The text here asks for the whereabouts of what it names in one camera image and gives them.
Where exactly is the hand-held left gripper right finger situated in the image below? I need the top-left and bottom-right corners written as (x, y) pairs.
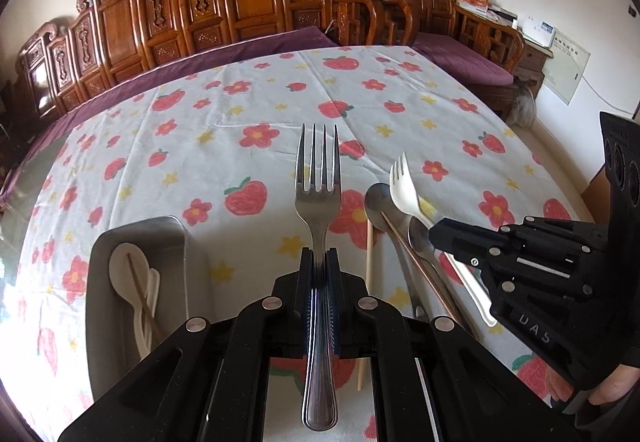
top-left (324, 247), bottom-right (596, 442)

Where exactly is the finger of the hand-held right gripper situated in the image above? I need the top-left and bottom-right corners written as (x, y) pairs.
top-left (429, 233), bottom-right (601, 305)
top-left (432, 216), bottom-right (610, 263)

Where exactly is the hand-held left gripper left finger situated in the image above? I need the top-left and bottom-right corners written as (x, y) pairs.
top-left (57, 247), bottom-right (317, 442)

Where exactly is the small metal spoon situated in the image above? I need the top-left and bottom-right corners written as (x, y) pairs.
top-left (407, 216), bottom-right (476, 338)

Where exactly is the white plastic fork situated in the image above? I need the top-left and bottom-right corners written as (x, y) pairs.
top-left (389, 153), bottom-right (498, 328)

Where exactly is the metal fork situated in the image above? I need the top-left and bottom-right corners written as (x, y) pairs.
top-left (294, 123), bottom-right (342, 432)

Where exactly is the large metal spoon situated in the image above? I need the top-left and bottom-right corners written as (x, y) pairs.
top-left (364, 182), bottom-right (431, 323)

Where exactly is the rectangular metal tin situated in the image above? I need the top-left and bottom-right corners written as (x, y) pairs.
top-left (85, 216), bottom-right (213, 403)

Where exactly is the person's right forearm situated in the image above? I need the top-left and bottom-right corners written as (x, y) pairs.
top-left (550, 392), bottom-right (640, 442)

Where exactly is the person's right hand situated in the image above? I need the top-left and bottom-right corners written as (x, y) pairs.
top-left (547, 362), bottom-right (640, 409)

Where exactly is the grey fluffy duster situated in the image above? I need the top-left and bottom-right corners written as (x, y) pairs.
top-left (506, 81), bottom-right (537, 128)

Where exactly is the purple armchair cushion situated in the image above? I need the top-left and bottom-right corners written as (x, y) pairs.
top-left (410, 32), bottom-right (516, 85)

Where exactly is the white device box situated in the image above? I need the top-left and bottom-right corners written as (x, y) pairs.
top-left (520, 19), bottom-right (557, 48)

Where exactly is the strawberry print tablecloth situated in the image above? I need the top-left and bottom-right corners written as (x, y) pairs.
top-left (10, 44), bottom-right (593, 442)

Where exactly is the white wall panel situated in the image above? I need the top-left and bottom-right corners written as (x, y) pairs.
top-left (540, 28), bottom-right (592, 105)

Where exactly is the white cable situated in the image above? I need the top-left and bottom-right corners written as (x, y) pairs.
top-left (577, 69), bottom-right (640, 119)

